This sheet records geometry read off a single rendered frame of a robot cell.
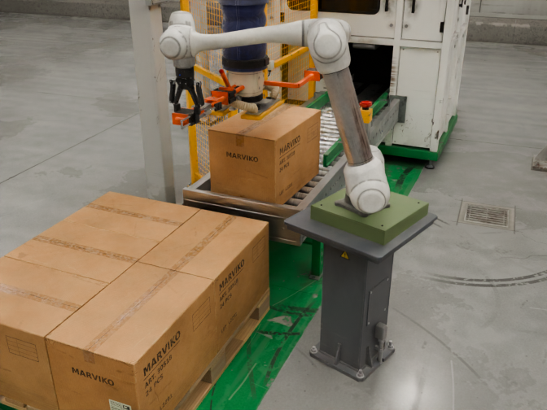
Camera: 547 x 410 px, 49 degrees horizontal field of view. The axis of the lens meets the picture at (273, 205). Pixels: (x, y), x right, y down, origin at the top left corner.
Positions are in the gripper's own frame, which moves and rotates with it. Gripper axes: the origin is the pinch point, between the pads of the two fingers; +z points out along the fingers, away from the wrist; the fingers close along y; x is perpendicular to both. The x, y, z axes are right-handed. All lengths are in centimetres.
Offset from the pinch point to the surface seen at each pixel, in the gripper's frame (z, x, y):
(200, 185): 62, -63, 32
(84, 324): 67, 63, 14
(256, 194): 59, -57, -5
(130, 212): 67, -26, 55
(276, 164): 40, -57, -16
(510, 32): 103, -924, -91
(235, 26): -29, -49, 1
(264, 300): 112, -38, -17
